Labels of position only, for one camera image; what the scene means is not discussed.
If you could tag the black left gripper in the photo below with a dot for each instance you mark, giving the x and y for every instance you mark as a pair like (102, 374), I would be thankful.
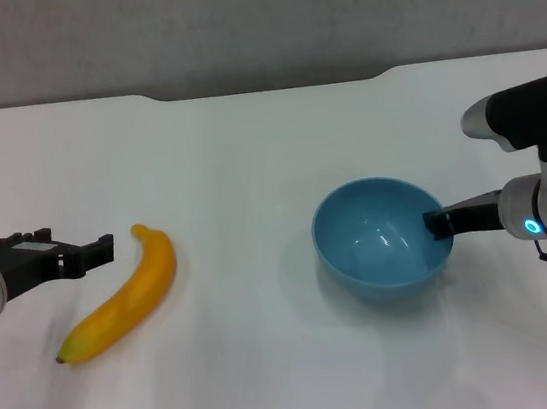
(24, 265)

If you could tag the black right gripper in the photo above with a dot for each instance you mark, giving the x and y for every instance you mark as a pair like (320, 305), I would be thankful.
(479, 217)

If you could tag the yellow banana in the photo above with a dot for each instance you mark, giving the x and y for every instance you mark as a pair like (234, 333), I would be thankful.
(129, 299)

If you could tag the blue plastic bowl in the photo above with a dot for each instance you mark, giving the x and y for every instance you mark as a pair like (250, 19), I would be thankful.
(372, 267)

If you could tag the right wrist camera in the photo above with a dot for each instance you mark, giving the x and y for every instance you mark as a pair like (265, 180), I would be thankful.
(528, 110)

